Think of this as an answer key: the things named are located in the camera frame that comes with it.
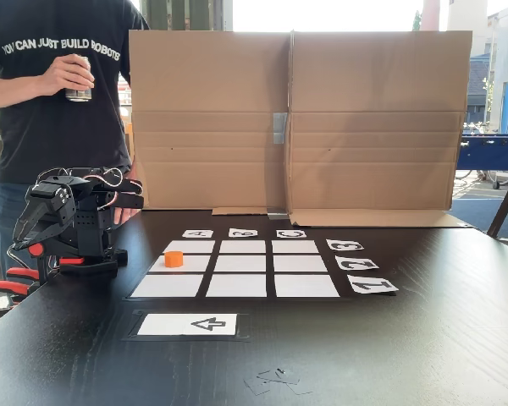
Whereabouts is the silver drink can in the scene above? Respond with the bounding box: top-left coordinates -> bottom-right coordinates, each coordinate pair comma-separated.
64,54 -> 96,104

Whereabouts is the orange hexagonal token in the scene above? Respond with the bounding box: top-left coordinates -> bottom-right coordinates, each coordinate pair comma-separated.
163,250 -> 185,269

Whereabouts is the white nine-square grid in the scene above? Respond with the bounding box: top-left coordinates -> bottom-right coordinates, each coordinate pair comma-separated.
129,239 -> 342,299

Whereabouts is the person's left hand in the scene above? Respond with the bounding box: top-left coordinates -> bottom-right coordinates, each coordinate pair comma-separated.
112,167 -> 144,226

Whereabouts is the person's right hand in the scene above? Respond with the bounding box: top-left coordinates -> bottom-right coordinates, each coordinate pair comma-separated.
40,53 -> 97,98

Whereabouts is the standing person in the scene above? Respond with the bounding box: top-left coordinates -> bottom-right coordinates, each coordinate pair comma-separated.
0,0 -> 151,281

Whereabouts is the white arrow paper sheet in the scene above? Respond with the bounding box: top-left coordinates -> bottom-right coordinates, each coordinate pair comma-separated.
136,312 -> 239,337

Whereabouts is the brown cardboard box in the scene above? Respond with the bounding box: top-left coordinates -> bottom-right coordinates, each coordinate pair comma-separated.
287,29 -> 475,230
128,29 -> 292,217

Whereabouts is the transparent tape patch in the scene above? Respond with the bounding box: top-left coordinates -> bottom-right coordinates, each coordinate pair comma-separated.
242,365 -> 315,398

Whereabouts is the paper sheet number 3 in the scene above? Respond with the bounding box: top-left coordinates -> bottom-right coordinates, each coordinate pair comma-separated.
325,238 -> 366,252

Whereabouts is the paper sheet number 2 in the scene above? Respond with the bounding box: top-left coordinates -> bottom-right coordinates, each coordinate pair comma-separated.
334,255 -> 380,272

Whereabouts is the paper sheet number 1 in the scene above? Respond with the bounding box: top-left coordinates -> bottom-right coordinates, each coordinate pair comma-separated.
346,276 -> 400,294

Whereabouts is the black orange-handled clamp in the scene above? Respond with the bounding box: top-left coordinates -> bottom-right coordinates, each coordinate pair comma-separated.
0,266 -> 41,319
27,243 -> 88,272

